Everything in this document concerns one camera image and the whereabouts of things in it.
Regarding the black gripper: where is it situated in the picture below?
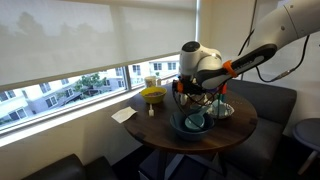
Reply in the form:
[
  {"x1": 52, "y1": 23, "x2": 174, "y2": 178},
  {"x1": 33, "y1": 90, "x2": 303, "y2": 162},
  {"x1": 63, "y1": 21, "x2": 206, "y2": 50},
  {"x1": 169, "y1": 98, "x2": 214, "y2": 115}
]
[{"x1": 172, "y1": 77, "x2": 206, "y2": 97}]

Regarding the yellow bowl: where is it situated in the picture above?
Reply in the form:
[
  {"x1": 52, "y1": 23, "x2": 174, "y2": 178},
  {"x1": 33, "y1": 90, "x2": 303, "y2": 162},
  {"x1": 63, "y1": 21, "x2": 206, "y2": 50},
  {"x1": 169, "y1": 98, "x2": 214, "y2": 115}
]
[{"x1": 139, "y1": 86, "x2": 168, "y2": 105}]

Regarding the blue bowl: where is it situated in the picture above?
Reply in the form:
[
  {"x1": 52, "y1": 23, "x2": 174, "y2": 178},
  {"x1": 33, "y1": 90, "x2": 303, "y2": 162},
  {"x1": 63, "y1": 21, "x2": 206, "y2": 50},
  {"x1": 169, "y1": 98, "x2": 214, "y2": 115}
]
[{"x1": 169, "y1": 109, "x2": 216, "y2": 142}]

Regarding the patterned white ceramic bowl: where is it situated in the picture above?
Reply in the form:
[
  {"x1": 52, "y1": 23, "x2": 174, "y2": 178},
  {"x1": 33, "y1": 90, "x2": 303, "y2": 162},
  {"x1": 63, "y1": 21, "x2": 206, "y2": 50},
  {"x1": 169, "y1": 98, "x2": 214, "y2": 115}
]
[{"x1": 207, "y1": 99, "x2": 235, "y2": 120}]

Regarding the small white bottle-shaped object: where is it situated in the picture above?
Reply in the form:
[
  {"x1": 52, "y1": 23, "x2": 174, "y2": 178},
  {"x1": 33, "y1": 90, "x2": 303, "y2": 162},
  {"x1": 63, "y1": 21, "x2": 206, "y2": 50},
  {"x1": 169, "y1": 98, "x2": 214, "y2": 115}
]
[{"x1": 179, "y1": 93, "x2": 189, "y2": 106}]

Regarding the red and green block tower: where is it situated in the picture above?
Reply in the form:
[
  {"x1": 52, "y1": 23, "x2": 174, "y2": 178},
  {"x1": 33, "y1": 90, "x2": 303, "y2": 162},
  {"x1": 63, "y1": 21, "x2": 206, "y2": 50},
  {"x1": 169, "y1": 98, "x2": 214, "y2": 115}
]
[{"x1": 218, "y1": 83, "x2": 228, "y2": 103}]

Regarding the beige mug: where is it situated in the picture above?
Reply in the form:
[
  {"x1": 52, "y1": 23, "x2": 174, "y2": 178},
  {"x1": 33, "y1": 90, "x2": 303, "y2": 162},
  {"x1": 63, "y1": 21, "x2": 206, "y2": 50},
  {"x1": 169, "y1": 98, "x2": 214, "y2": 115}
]
[{"x1": 144, "y1": 75, "x2": 158, "y2": 89}]

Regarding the round dark wooden table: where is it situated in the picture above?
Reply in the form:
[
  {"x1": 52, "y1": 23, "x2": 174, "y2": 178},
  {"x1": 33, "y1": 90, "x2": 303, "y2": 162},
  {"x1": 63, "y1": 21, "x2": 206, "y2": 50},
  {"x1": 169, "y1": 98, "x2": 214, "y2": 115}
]
[{"x1": 122, "y1": 81, "x2": 259, "y2": 180}]

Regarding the white paper napkin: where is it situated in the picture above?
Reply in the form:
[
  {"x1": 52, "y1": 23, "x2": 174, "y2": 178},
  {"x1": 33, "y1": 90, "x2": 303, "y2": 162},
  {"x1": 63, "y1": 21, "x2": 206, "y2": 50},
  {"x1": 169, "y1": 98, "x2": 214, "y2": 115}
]
[{"x1": 110, "y1": 106, "x2": 138, "y2": 125}]

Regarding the grey bench sofa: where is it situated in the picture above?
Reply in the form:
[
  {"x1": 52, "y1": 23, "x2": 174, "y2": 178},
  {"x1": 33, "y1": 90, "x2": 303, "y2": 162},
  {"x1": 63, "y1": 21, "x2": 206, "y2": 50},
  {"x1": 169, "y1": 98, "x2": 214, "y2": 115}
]
[{"x1": 213, "y1": 78, "x2": 298, "y2": 180}]

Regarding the thin grey tripod pole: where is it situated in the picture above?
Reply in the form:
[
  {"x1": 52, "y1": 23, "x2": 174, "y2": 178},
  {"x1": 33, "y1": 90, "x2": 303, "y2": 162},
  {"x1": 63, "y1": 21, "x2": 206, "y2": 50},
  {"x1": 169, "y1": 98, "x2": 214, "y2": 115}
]
[{"x1": 237, "y1": 0, "x2": 259, "y2": 81}]

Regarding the white roller window blind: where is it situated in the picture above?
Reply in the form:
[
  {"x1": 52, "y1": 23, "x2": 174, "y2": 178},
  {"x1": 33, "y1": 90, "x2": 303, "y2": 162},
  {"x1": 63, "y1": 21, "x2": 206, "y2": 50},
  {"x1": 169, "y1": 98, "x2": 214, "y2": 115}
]
[{"x1": 0, "y1": 0, "x2": 198, "y2": 93}]

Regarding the round grey stool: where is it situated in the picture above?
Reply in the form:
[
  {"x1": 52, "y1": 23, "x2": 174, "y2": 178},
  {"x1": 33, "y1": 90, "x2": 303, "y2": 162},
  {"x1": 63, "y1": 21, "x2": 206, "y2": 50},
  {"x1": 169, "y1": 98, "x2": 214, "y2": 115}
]
[{"x1": 292, "y1": 117, "x2": 320, "y2": 176}]

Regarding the black leather chair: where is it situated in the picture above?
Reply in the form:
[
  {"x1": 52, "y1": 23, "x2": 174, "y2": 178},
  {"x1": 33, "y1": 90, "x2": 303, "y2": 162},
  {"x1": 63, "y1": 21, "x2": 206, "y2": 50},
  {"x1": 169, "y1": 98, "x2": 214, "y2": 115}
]
[{"x1": 21, "y1": 153, "x2": 119, "y2": 180}]

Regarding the grey window frame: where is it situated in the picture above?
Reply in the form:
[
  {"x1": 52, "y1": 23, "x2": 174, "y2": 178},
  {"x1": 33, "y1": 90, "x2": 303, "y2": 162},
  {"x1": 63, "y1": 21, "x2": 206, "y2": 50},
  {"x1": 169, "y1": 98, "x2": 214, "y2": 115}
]
[{"x1": 0, "y1": 49, "x2": 201, "y2": 138}]

